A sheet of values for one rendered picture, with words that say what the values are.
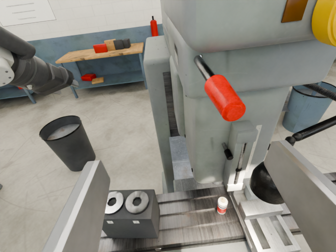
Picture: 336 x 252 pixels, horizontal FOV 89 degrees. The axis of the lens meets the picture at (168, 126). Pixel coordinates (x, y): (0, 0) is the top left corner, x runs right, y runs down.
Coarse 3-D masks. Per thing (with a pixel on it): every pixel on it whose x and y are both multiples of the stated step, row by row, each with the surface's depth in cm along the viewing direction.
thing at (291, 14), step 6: (288, 0) 13; (294, 0) 13; (300, 0) 13; (306, 0) 13; (288, 6) 13; (294, 6) 13; (300, 6) 13; (288, 12) 13; (294, 12) 13; (300, 12) 13; (282, 18) 14; (288, 18) 14; (294, 18) 14; (300, 18) 14
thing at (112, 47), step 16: (96, 48) 365; (112, 48) 375; (128, 48) 373; (80, 80) 432; (96, 80) 407; (112, 80) 411; (128, 80) 400; (144, 80) 394; (0, 96) 404; (16, 96) 397
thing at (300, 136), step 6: (324, 120) 29; (330, 120) 28; (312, 126) 28; (318, 126) 28; (324, 126) 28; (330, 126) 28; (300, 132) 27; (306, 132) 27; (312, 132) 27; (300, 138) 26
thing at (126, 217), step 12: (108, 192) 72; (120, 192) 71; (132, 192) 69; (144, 192) 69; (108, 204) 68; (120, 204) 66; (132, 204) 65; (144, 204) 65; (156, 204) 74; (108, 216) 64; (120, 216) 63; (132, 216) 63; (144, 216) 62; (156, 216) 72; (108, 228) 68; (120, 228) 68; (132, 228) 68; (144, 228) 67; (156, 228) 71
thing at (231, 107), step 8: (200, 56) 24; (200, 64) 22; (200, 72) 21; (208, 72) 19; (208, 80) 17; (216, 80) 16; (224, 80) 16; (208, 88) 16; (216, 88) 15; (224, 88) 15; (232, 88) 15; (208, 96) 17; (216, 96) 15; (224, 96) 14; (232, 96) 14; (216, 104) 15; (224, 104) 14; (232, 104) 13; (240, 104) 13; (224, 112) 14; (232, 112) 13; (240, 112) 14; (232, 120) 14
